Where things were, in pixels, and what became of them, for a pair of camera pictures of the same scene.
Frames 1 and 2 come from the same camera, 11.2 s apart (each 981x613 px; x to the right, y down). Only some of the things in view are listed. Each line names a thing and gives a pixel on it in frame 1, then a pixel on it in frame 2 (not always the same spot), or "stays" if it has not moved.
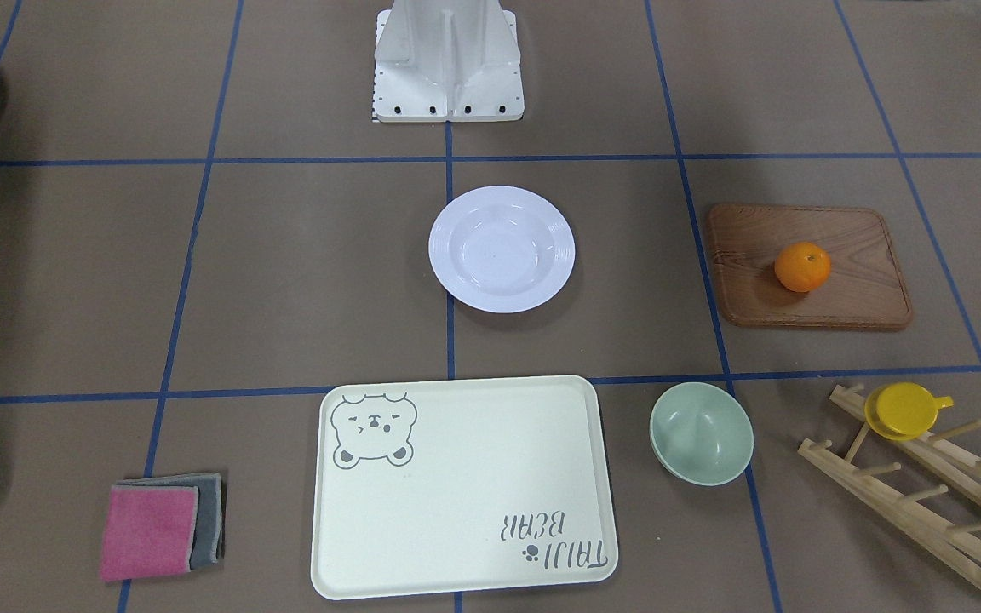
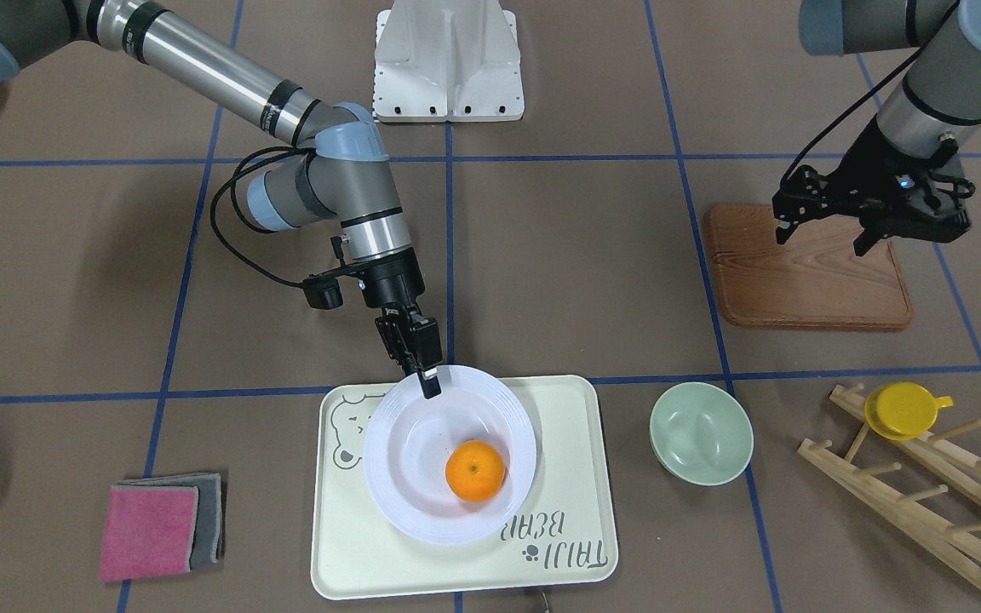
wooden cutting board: (807, 266) stays
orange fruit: (802, 266) -> (475, 470)
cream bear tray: (440, 483) stays
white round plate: (502, 249) -> (407, 444)
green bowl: (702, 433) stays
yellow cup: (903, 411) stays
